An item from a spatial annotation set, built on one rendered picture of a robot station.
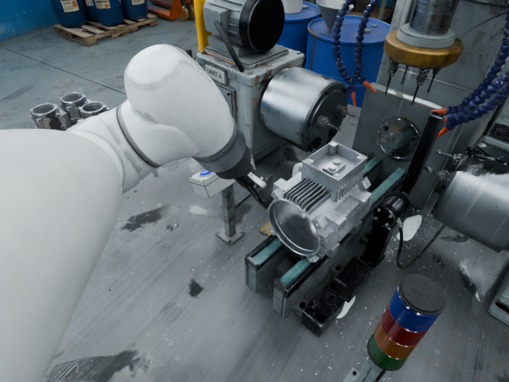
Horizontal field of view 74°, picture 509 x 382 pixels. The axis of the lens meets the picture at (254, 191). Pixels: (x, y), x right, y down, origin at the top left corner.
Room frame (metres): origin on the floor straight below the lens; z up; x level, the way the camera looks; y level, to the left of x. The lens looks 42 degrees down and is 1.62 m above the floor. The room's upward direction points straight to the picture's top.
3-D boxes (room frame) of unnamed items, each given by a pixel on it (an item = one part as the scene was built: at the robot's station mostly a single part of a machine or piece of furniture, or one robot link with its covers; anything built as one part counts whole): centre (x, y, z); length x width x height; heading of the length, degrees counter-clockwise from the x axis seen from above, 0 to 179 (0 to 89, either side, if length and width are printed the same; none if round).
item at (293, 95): (1.09, -0.14, 1.04); 0.37 x 0.25 x 0.25; 45
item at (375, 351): (0.24, -0.22, 1.05); 0.06 x 0.06 x 0.04
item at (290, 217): (0.60, -0.16, 1.01); 0.20 x 0.19 x 0.19; 135
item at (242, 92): (1.26, 0.03, 0.99); 0.35 x 0.31 x 0.37; 45
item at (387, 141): (0.90, -0.45, 1.01); 0.15 x 0.02 x 0.15; 45
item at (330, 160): (0.63, -0.19, 1.11); 0.12 x 0.11 x 0.07; 135
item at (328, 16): (2.40, -0.51, 0.93); 0.25 x 0.24 x 0.25; 147
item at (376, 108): (0.95, -0.50, 0.97); 0.30 x 0.11 x 0.34; 45
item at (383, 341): (0.24, -0.22, 1.10); 0.06 x 0.06 x 0.04
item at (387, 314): (0.24, -0.22, 1.14); 0.06 x 0.06 x 0.04
